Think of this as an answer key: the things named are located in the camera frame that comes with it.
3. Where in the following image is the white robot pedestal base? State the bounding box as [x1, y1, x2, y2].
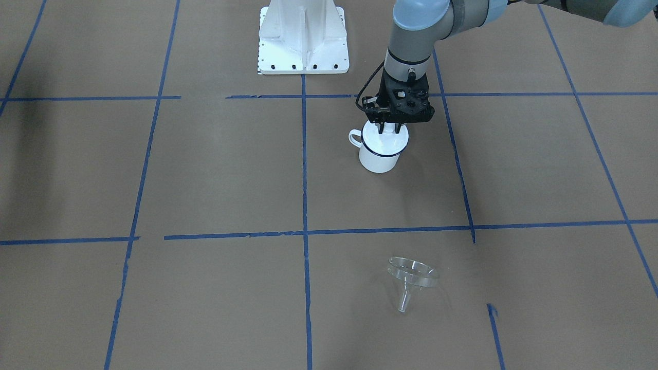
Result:
[257, 1, 350, 75]

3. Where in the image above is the white enamel cup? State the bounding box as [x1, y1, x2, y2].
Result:
[348, 121, 409, 173]

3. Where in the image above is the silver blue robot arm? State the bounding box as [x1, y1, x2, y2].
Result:
[356, 1, 657, 135]

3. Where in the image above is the clear plastic funnel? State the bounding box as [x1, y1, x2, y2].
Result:
[387, 256, 440, 313]

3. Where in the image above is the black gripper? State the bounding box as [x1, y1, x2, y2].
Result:
[363, 71, 434, 135]

